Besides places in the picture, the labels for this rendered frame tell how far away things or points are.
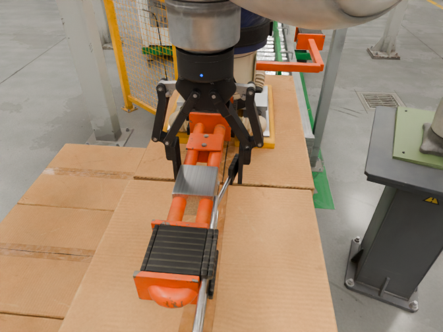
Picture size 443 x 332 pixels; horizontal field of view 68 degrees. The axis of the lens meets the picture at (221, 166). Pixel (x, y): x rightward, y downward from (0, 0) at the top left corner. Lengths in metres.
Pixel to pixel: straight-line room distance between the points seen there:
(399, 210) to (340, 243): 0.58
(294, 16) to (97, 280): 0.49
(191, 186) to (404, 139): 0.98
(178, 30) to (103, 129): 2.19
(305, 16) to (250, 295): 0.42
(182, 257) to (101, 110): 2.15
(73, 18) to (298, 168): 1.80
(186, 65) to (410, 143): 1.02
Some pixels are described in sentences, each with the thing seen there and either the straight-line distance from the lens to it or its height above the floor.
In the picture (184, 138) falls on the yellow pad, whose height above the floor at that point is 0.96.
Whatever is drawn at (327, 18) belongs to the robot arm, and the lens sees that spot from 0.24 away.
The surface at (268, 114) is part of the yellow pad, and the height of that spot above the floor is 0.96.
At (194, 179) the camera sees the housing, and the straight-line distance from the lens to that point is 0.50.
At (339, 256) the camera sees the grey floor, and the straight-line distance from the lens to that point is 1.85.
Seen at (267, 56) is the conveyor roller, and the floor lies 0.53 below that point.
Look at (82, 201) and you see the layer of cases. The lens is 1.34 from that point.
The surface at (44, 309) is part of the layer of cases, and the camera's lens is 1.10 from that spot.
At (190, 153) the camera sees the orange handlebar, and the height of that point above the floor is 1.09.
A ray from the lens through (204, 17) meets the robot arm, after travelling 0.39.
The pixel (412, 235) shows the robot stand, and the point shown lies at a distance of 1.49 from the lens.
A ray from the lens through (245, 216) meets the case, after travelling 0.64.
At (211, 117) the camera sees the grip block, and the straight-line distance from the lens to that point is 0.63.
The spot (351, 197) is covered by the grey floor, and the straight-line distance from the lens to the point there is 2.18.
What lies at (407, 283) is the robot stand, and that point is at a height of 0.13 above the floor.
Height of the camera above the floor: 1.42
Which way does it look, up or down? 39 degrees down
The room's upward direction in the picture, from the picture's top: straight up
